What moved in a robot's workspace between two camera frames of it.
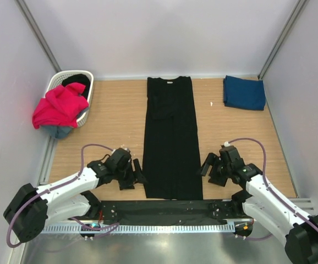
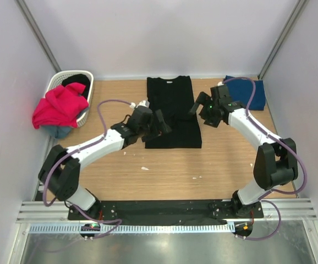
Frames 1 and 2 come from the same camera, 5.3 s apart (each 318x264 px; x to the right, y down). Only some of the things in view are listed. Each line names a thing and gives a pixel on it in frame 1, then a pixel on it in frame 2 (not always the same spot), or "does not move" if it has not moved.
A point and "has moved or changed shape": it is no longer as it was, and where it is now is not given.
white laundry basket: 56,81 does not move
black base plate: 173,212 does not move
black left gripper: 129,183 to 154,132
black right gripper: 214,179 to 202,99
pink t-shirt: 60,106 does not move
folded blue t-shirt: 244,93 does not move
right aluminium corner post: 296,11 does not move
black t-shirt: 172,165 has moved or changed shape
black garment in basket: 81,79 does not move
